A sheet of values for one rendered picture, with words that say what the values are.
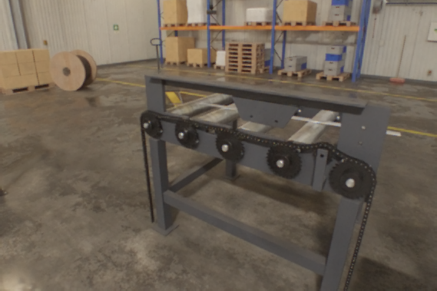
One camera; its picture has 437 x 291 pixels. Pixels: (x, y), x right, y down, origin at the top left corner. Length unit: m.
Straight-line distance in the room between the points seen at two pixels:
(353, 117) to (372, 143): 0.13
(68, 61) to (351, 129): 7.08
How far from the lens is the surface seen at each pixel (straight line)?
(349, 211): 1.30
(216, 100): 2.17
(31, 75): 8.40
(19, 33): 11.08
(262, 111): 1.29
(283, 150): 1.23
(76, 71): 7.56
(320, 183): 1.21
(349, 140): 1.19
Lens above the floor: 1.41
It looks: 20 degrees down
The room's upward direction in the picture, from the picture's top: straight up
